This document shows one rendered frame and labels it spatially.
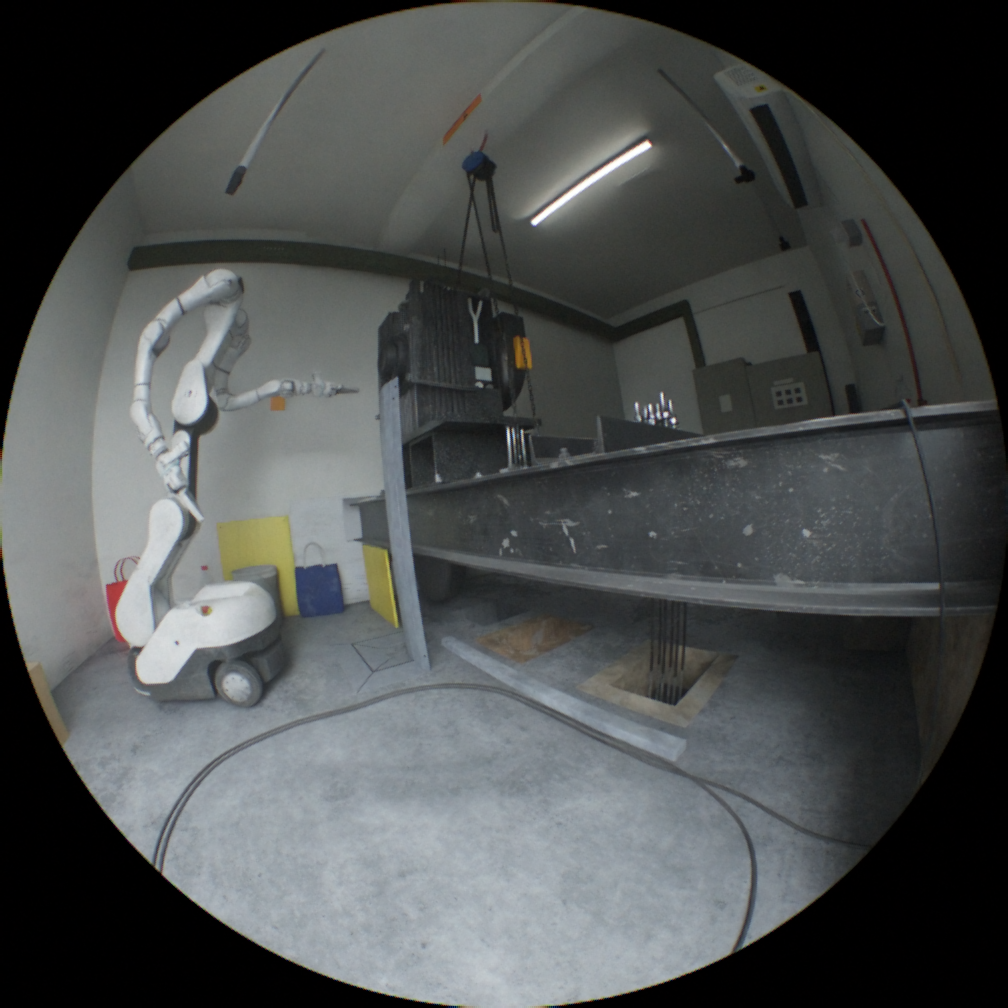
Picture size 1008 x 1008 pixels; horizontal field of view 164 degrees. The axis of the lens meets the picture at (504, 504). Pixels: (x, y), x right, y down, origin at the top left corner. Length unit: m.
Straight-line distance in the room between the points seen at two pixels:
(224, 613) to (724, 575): 1.28
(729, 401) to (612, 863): 3.68
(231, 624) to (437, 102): 2.69
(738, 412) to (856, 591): 3.29
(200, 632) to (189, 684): 0.20
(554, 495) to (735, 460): 0.42
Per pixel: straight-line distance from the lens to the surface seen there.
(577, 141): 2.78
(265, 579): 2.08
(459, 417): 1.20
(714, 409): 3.86
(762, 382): 3.77
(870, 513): 0.58
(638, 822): 0.74
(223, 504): 2.39
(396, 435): 1.24
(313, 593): 2.24
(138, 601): 1.48
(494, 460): 1.40
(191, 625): 1.24
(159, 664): 1.34
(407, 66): 2.42
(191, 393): 1.44
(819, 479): 0.57
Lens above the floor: 0.60
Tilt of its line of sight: 1 degrees down
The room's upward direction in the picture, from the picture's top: 6 degrees counter-clockwise
